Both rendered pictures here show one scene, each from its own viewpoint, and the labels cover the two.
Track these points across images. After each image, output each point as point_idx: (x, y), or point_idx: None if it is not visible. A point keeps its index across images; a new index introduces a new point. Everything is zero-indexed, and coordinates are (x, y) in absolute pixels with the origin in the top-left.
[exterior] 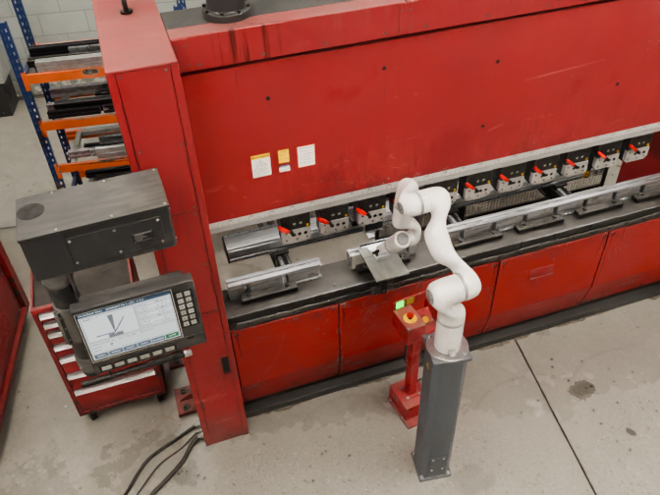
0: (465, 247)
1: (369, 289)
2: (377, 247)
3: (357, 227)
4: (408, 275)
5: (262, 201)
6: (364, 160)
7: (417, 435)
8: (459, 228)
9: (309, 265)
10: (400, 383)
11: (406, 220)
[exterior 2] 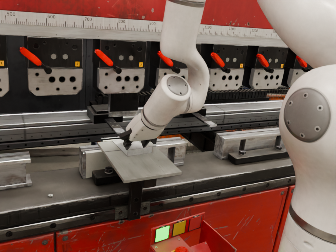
0: (248, 161)
1: (112, 210)
2: (129, 126)
3: (102, 132)
4: (173, 191)
5: None
6: None
7: None
8: (239, 136)
9: (9, 160)
10: None
11: (189, 32)
